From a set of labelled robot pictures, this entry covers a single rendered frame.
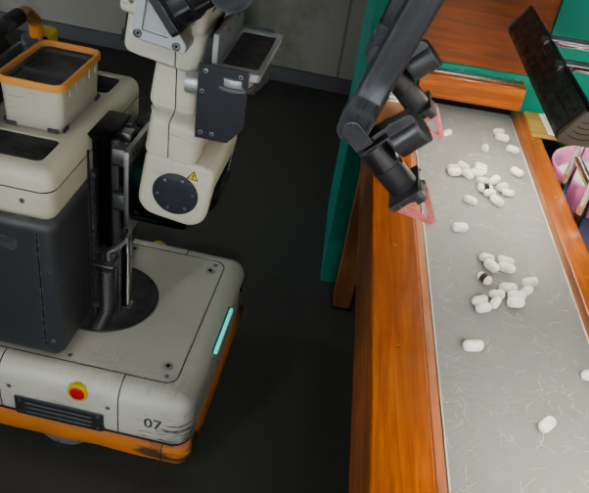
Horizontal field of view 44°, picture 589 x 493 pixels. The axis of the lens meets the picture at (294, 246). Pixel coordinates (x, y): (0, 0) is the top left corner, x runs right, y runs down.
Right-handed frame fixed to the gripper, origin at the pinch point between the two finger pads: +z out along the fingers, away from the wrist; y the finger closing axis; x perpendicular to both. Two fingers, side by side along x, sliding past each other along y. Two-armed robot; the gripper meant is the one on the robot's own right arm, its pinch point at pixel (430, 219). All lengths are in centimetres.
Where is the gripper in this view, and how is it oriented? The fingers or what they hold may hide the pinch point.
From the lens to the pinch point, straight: 141.5
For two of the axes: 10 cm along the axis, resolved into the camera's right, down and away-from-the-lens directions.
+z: 6.2, 6.8, 3.9
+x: -7.7, 4.6, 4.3
